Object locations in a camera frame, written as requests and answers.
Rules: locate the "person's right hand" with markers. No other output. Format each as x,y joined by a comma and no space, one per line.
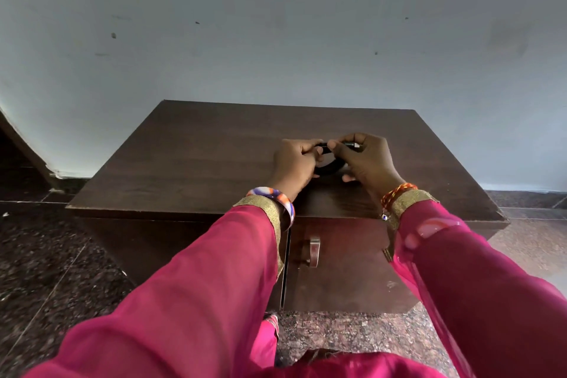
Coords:
370,165

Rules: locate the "person's right forearm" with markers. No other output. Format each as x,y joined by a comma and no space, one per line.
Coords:
478,298

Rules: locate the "person's left forearm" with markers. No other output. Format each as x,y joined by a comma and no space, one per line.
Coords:
195,298

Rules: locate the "pink garment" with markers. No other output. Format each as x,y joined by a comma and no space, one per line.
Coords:
345,366

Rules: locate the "person's left hand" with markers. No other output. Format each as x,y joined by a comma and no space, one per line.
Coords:
290,165

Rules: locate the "person's right thumb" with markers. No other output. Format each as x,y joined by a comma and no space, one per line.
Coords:
339,152

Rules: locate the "person's left thumb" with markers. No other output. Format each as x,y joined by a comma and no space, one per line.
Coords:
312,145

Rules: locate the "dark wooden frame plank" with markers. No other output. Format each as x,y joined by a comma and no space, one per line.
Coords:
24,147

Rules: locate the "dark brown wooden cabinet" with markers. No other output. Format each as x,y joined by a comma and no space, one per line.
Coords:
195,165

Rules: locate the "multicolour striped bangle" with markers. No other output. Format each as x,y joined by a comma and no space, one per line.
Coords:
283,201

